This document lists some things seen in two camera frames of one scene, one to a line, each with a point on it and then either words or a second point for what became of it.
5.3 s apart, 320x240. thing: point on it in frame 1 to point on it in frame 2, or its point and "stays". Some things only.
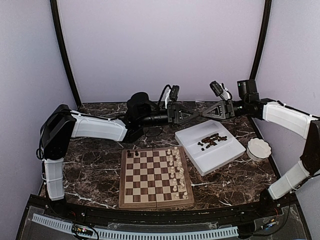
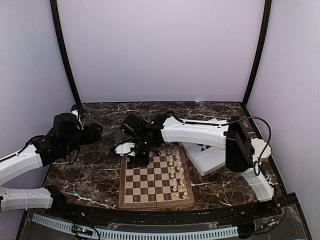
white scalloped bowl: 258,150 stays
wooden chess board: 154,177 stays
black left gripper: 178,110 to 96,135
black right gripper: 224,109 to 143,161
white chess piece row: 181,172 stays
